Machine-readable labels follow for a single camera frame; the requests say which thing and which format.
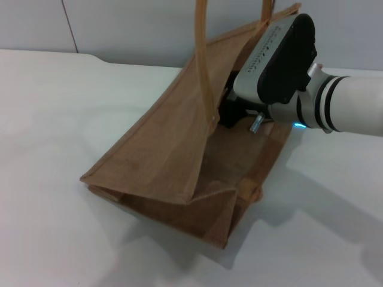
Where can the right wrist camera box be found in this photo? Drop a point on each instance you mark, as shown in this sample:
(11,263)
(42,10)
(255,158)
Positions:
(278,59)

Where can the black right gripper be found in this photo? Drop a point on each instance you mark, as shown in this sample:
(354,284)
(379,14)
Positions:
(232,112)

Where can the brown jute handbag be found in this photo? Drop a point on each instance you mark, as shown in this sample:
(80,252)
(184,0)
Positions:
(167,155)

